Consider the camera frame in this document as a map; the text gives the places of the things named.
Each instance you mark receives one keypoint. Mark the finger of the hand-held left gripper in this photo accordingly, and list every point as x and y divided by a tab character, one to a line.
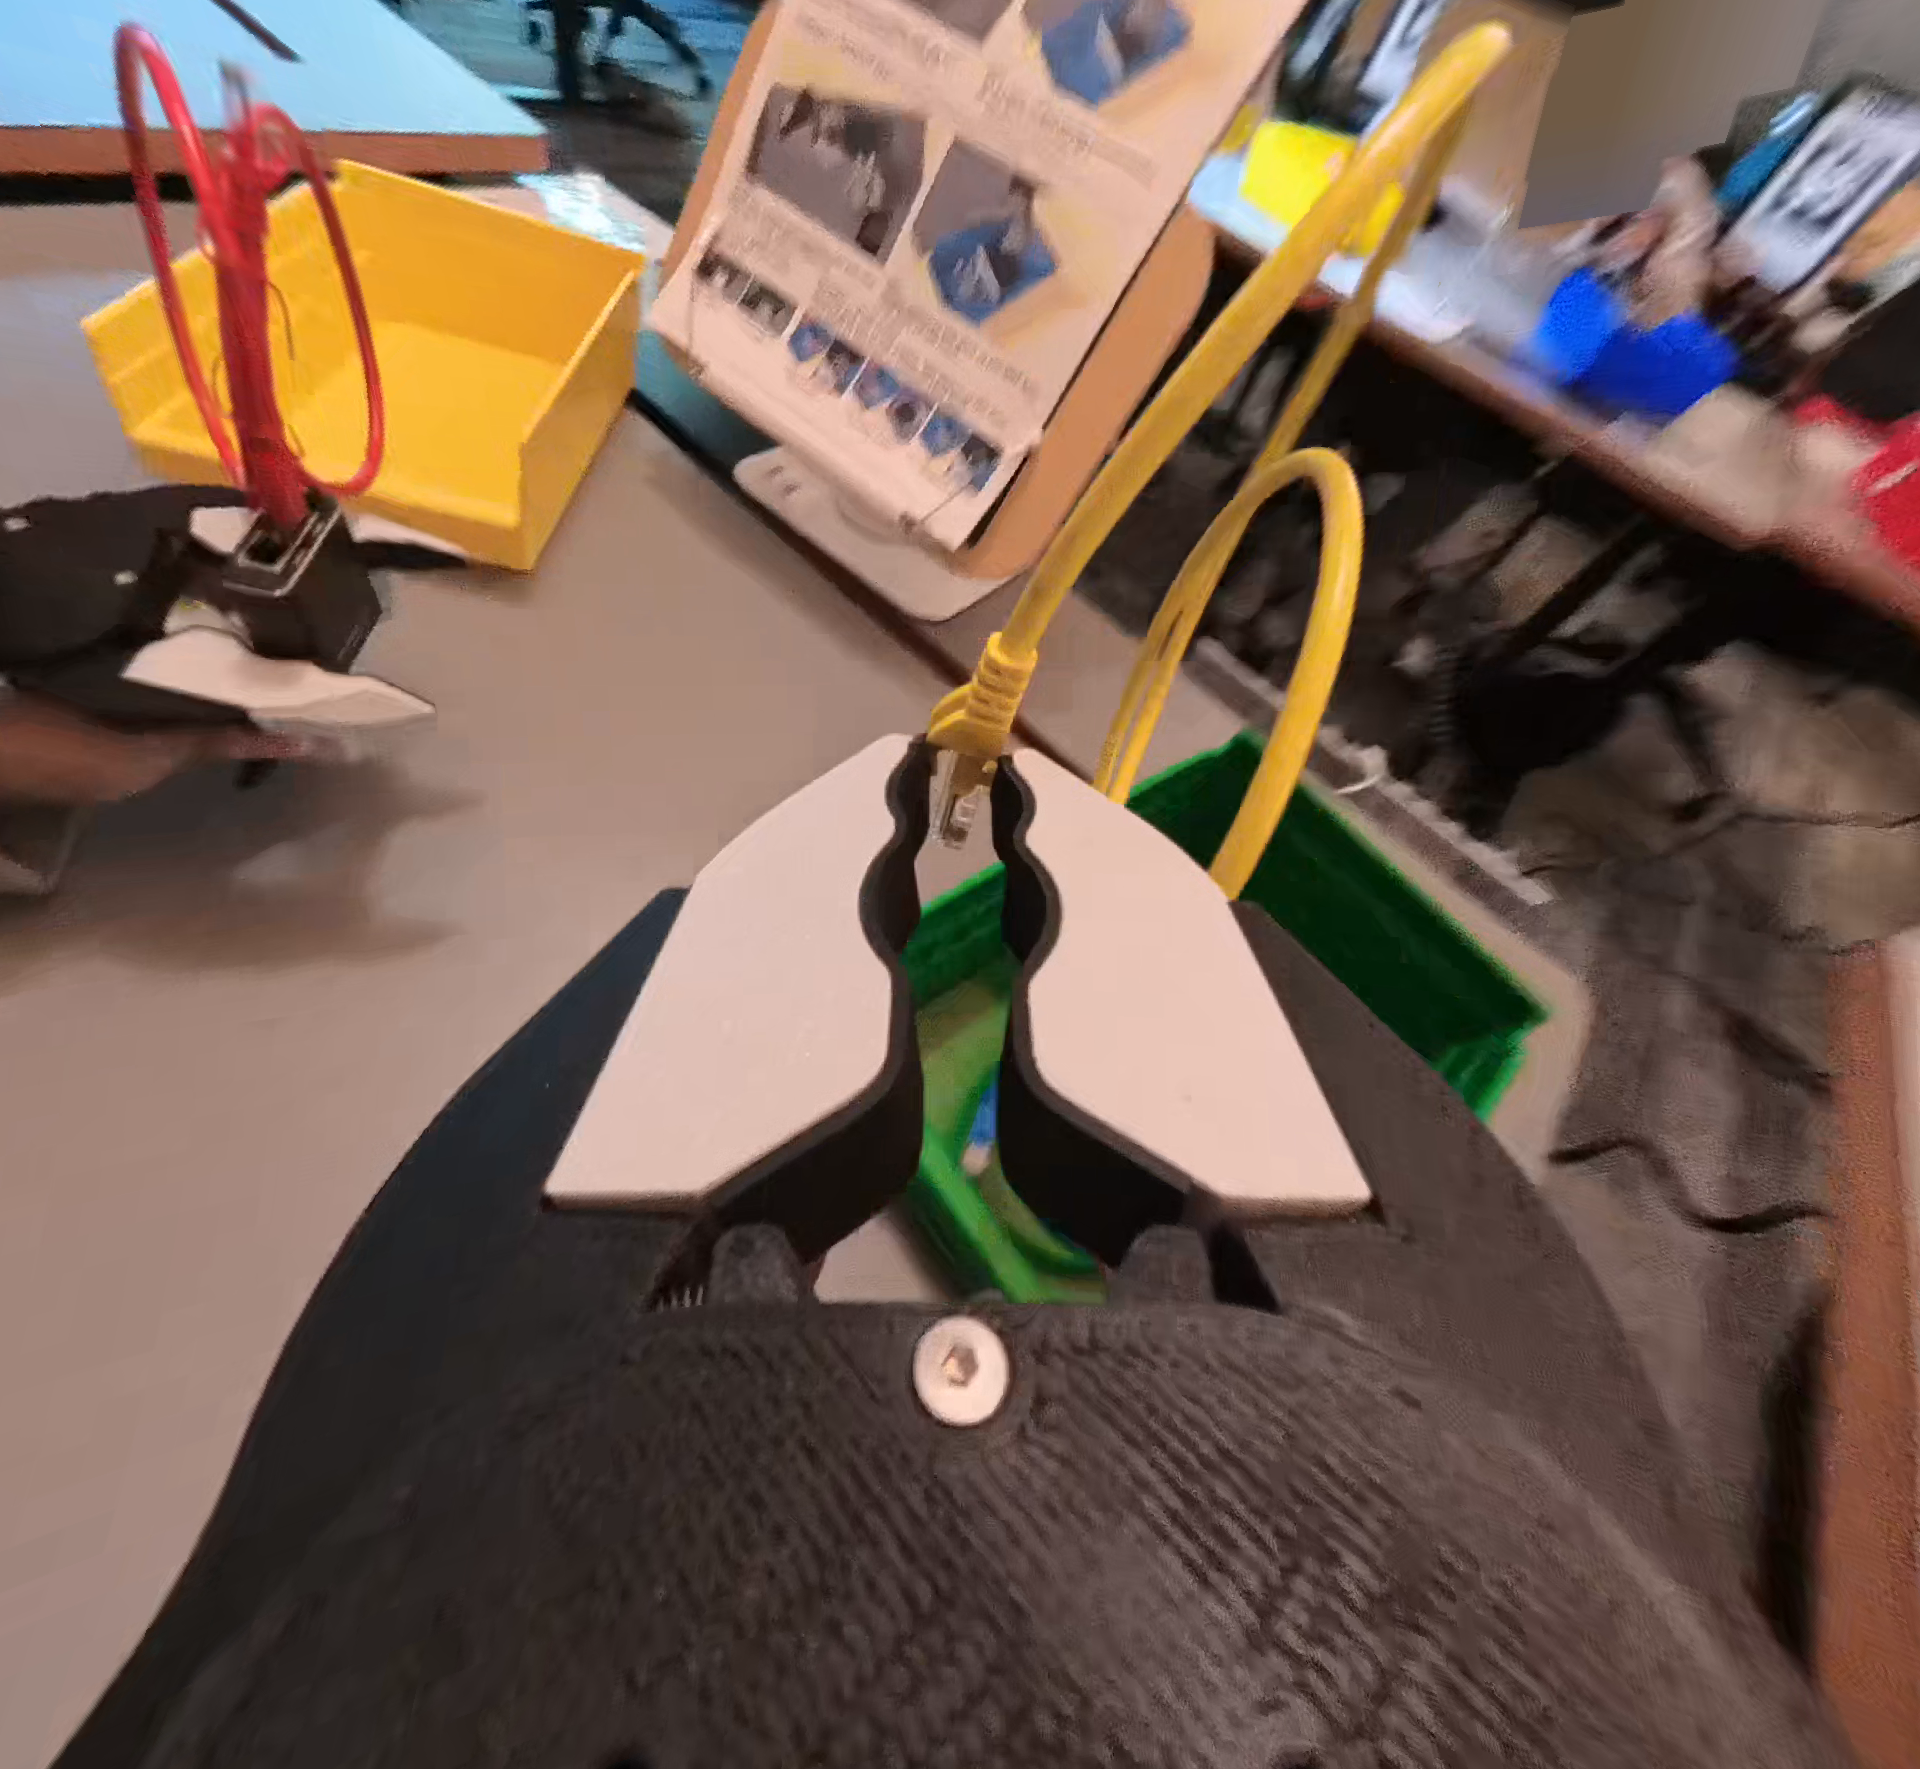
224	531
271	689

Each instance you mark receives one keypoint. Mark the cluttered wooden table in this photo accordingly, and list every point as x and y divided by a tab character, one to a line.
1651	479

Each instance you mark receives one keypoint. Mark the blue plastic object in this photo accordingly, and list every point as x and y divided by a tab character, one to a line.
1635	352

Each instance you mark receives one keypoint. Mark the red plastic object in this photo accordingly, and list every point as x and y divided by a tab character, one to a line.
1891	479

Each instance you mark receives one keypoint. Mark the wood-edged office table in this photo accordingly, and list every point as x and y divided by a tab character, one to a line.
1874	1348
224	29

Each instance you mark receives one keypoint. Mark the person's left hand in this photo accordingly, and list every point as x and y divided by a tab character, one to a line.
120	757

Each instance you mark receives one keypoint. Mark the printed instruction sheet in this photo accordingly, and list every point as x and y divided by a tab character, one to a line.
975	148

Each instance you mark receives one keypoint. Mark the yellow plastic bin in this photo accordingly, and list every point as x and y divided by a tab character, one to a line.
480	374

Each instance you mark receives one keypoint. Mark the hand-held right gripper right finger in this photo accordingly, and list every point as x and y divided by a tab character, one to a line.
1185	1035

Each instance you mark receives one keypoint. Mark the white board stand base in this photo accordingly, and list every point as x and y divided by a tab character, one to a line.
885	554

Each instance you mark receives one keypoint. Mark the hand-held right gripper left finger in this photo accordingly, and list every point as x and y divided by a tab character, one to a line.
751	1019

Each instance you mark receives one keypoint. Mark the black ethernet splitter box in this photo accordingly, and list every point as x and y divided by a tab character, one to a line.
314	598

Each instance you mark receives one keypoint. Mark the green plastic bin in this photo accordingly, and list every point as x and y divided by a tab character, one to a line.
1350	899

